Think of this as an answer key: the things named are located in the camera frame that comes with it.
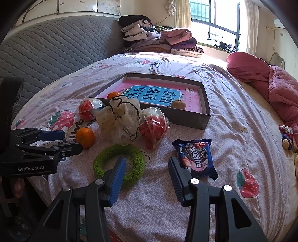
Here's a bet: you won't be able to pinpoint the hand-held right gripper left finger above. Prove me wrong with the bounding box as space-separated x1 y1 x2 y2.
28 155 127 242

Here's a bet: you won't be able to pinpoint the window with black frame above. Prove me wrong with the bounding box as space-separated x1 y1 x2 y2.
190 0 242 52

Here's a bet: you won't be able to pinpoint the pink quilted blanket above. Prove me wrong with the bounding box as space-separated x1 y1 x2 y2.
226 52 298 131

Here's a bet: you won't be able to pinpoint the green fuzzy ring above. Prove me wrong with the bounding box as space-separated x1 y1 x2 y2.
93 144 145 188

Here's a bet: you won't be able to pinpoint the red and blue egg toy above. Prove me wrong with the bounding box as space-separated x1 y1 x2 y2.
78 98 106 122

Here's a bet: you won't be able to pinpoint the pile of folded clothes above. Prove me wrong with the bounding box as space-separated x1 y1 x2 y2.
118 15 205 58

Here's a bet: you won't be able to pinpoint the walnut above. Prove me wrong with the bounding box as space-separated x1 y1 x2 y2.
171 99 187 110

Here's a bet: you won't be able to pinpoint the pink printed bed sheet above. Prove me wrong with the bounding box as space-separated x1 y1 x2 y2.
12 51 298 242

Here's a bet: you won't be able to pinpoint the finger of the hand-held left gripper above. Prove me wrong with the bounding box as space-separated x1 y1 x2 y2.
16 142 83 161
13 128 66 147

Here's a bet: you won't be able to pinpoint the small plush toy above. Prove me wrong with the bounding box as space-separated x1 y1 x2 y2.
279 124 298 152

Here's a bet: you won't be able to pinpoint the cream curtain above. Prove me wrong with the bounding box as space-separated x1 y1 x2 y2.
244 0 259 55
175 0 192 29

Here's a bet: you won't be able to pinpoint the blue cookie packet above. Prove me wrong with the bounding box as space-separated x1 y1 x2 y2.
172 139 219 180

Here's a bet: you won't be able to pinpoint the white air conditioner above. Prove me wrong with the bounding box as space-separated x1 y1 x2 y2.
272 19 286 30

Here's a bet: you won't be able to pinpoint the cream mesh drawstring bag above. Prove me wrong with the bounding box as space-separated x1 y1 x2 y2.
95 96 143 146

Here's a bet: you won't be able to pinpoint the person's left hand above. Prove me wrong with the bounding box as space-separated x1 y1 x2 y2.
13 179 26 200

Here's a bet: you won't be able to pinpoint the dark clothes on windowsill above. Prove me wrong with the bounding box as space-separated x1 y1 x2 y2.
214 41 237 52

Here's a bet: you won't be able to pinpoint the shallow grey cardboard box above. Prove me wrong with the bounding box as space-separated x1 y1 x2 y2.
89 73 211 130

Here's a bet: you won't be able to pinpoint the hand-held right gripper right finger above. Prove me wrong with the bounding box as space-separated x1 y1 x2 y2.
168 156 268 242

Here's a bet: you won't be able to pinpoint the grey quilted headboard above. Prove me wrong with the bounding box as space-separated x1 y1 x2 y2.
0 16 126 121

